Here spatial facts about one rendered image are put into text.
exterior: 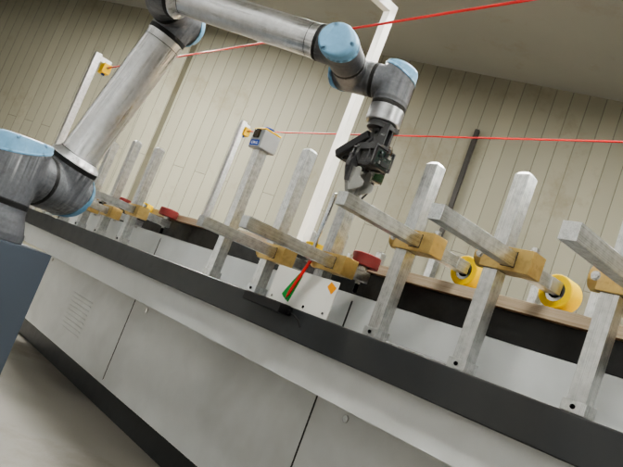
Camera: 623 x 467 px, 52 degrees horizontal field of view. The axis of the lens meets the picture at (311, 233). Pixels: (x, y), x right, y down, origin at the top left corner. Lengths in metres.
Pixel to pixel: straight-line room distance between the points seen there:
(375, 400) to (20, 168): 1.05
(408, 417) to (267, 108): 5.51
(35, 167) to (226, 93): 5.30
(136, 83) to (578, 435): 1.42
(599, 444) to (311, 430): 0.92
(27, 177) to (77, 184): 0.18
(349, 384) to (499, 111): 4.80
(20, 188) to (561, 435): 1.37
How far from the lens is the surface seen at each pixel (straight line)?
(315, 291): 1.65
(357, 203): 1.32
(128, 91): 1.90
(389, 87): 1.62
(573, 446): 1.19
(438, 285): 1.66
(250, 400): 2.10
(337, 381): 1.56
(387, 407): 1.45
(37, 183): 1.81
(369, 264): 1.70
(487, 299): 1.34
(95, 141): 1.91
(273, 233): 1.50
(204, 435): 2.25
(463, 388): 1.30
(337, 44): 1.54
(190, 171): 6.81
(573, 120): 6.06
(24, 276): 1.81
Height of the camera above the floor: 0.70
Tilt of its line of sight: 7 degrees up
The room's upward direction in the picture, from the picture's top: 21 degrees clockwise
